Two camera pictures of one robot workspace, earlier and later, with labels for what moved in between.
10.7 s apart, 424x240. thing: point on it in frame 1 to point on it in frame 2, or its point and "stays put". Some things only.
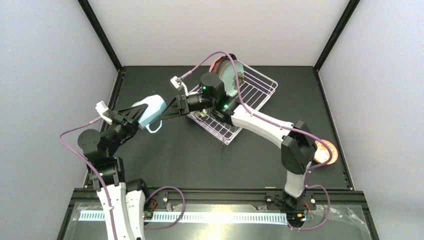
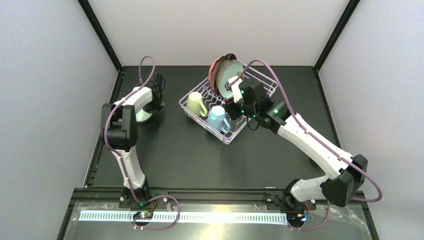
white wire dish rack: [256, 90] stays put
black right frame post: [351, 6] stays put
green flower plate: [226, 73] stays put
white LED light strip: [198, 216] stays put
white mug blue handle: [157, 105] to [217, 120]
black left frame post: [90, 14] stays put
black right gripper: [179, 103] to [230, 85]
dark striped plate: [232, 56] stays put
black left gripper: [118, 118] to [157, 84]
